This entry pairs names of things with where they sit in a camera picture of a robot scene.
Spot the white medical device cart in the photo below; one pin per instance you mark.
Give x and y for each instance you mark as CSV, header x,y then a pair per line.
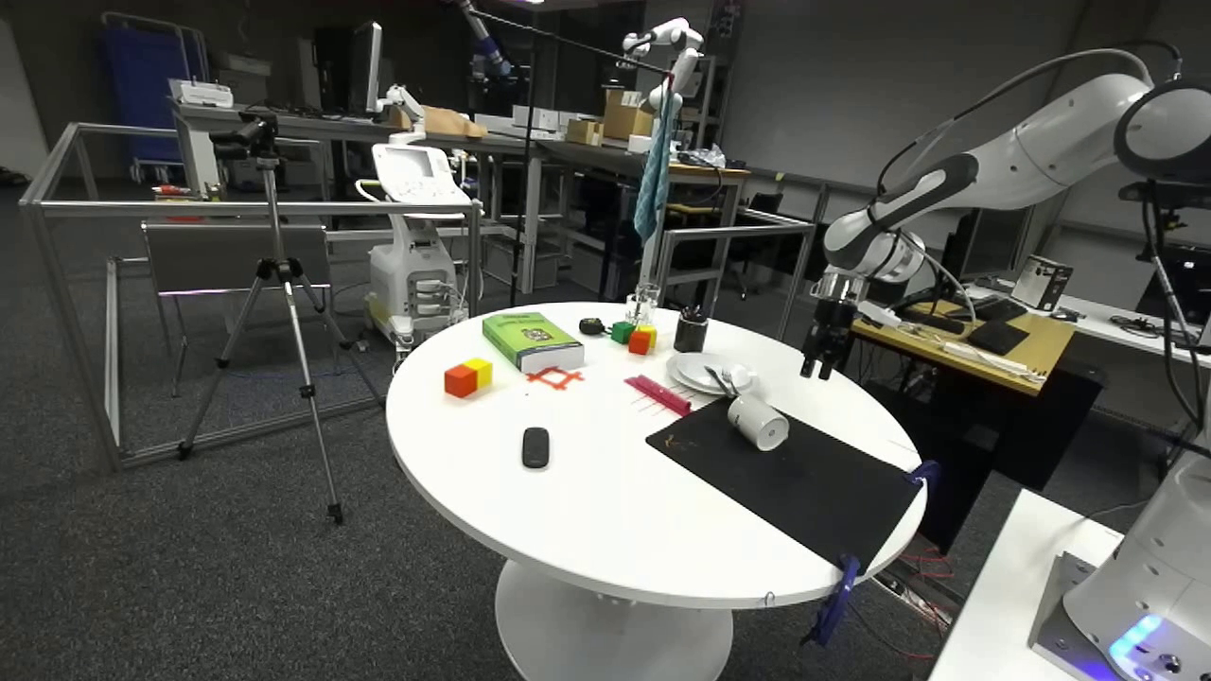
x,y
415,271

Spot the grey metal frame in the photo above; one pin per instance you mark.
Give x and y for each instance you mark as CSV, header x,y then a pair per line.
x,y
253,208

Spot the blue board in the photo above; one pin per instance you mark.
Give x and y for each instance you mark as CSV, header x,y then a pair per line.
x,y
146,87

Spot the cardboard box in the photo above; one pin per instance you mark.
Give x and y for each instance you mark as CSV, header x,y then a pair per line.
x,y
627,118
446,123

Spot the blue clamp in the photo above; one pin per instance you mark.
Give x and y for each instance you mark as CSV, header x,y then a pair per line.
x,y
833,607
926,479

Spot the white box stack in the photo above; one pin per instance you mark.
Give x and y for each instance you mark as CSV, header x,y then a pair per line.
x,y
202,94

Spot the teal hanging cloth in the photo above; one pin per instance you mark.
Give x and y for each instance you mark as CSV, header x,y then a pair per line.
x,y
651,174

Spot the black table mat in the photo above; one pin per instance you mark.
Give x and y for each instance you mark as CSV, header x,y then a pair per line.
x,y
833,494

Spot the silver knife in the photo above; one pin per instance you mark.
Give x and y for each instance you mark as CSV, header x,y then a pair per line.
x,y
712,375

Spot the round white table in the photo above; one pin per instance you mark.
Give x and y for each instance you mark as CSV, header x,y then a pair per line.
x,y
568,504

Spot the black computer mouse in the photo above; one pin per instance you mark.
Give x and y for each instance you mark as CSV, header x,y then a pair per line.
x,y
535,448

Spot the pink ruler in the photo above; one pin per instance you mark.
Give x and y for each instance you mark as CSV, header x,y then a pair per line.
x,y
661,393

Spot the small black object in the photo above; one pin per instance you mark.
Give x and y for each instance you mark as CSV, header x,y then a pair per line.
x,y
591,327

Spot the green cube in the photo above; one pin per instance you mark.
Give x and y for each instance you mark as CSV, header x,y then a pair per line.
x,y
622,335

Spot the grey metal railing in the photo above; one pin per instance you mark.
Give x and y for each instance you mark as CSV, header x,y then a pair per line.
x,y
745,228

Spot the white mug yellow inside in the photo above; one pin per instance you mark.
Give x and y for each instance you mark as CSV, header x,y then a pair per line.
x,y
760,422

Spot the black pen cup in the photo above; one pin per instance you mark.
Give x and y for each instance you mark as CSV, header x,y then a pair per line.
x,y
692,335

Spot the orange plastic frame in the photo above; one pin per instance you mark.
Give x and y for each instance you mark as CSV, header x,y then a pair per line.
x,y
538,375

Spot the small black pad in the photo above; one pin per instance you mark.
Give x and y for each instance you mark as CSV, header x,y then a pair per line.
x,y
996,339

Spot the silver fork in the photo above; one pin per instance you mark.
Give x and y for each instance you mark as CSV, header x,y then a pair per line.
x,y
728,380

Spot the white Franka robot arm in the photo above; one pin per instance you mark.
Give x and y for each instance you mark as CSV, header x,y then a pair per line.
x,y
1060,138

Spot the white printed card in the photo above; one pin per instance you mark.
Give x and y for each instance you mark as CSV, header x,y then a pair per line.
x,y
1047,285

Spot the yellow cube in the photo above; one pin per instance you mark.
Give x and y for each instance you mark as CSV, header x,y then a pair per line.
x,y
482,370

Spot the clear drinking glass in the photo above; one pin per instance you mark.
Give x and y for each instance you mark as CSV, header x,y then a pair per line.
x,y
644,305

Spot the wooden table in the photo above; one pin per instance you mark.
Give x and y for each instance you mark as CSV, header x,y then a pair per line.
x,y
958,351

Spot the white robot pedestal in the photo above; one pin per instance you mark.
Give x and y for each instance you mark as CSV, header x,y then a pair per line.
x,y
1008,590

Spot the green book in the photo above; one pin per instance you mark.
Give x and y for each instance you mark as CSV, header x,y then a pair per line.
x,y
530,343

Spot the red cube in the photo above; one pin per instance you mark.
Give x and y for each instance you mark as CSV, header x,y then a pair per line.
x,y
458,380

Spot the small white robot arm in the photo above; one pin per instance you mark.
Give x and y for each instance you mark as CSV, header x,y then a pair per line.
x,y
669,44

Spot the white plate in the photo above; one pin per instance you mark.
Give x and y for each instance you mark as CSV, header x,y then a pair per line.
x,y
692,375

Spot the camera tripod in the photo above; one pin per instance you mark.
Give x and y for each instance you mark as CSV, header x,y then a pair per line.
x,y
298,343

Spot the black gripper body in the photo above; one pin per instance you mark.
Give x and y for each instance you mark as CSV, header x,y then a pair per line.
x,y
837,308

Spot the orange-red cube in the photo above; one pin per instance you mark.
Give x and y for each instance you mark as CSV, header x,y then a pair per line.
x,y
644,343

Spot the cluttered grey desk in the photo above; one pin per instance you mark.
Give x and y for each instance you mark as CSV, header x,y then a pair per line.
x,y
568,155

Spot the black camera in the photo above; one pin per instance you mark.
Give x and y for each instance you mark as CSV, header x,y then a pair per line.
x,y
258,134

